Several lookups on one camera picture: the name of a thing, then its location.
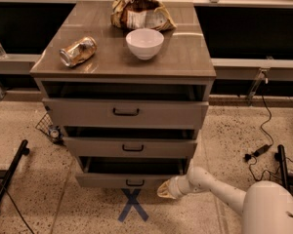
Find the metal rail bracket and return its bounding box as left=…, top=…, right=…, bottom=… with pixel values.
left=246, top=67, right=270, bottom=104

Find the crumpled chip bag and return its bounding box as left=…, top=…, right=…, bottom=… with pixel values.
left=110, top=0, right=176, bottom=31

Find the grey drawer cabinet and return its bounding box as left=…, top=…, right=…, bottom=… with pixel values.
left=29, top=0, right=217, bottom=180

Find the white bowl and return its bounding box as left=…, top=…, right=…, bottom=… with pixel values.
left=126, top=28, right=164, bottom=60

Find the grey drawer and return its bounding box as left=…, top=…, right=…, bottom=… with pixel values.
left=64, top=127, right=197, bottom=158
left=43, top=82, right=208, bottom=130
left=75, top=157, right=189, bottom=189

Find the black stand leg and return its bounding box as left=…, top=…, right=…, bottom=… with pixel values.
left=274, top=144, right=290, bottom=190
left=0, top=139, right=30, bottom=204

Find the blue tape cross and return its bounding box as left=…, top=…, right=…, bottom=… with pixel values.
left=118, top=188, right=148, bottom=222

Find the black right stand leg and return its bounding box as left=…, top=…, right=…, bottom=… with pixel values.
left=274, top=144, right=290, bottom=190

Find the grey bottom drawer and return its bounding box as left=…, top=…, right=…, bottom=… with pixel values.
left=75, top=157, right=189, bottom=189

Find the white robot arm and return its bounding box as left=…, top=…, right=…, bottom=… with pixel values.
left=157, top=167, right=293, bottom=234

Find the black left stand leg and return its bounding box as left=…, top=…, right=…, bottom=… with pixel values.
left=0, top=139, right=30, bottom=204

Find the black wire basket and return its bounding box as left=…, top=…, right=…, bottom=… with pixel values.
left=35, top=113, right=63, bottom=144

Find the grey middle drawer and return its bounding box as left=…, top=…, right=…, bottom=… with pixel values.
left=64, top=127, right=197, bottom=158

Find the grey top drawer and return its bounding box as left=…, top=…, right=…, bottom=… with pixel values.
left=43, top=82, right=208, bottom=130

